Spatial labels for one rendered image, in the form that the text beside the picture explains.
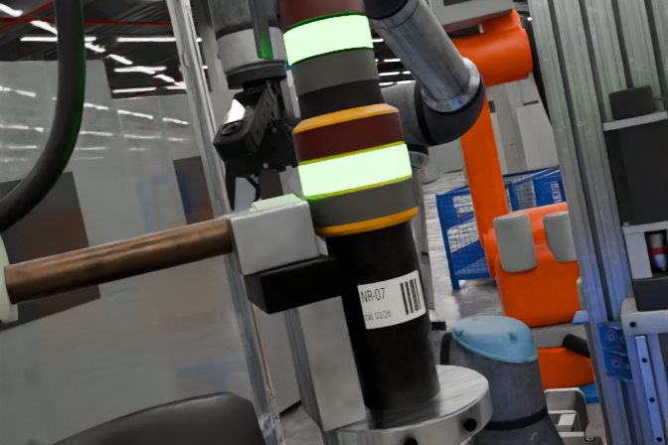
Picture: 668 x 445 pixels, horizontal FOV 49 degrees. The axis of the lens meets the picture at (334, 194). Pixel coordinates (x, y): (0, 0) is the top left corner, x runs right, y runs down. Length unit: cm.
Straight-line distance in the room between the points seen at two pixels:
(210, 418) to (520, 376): 74
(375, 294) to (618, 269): 98
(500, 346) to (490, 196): 339
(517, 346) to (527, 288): 316
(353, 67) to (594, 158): 96
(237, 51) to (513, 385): 62
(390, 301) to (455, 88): 87
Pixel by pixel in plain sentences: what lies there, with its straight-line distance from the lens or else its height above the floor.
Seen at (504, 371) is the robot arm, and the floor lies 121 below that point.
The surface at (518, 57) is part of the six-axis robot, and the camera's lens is 437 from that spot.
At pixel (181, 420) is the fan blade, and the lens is 44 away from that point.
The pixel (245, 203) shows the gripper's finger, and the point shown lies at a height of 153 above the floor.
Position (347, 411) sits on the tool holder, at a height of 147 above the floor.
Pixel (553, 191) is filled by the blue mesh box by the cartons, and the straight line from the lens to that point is 697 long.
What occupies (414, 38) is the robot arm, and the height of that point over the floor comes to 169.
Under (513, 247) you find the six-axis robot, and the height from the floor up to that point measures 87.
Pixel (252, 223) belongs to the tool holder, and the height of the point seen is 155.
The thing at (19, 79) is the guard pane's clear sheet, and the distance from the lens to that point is 128.
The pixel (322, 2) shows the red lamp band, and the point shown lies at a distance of 28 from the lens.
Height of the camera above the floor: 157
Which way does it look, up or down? 3 degrees down
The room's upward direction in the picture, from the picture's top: 12 degrees counter-clockwise
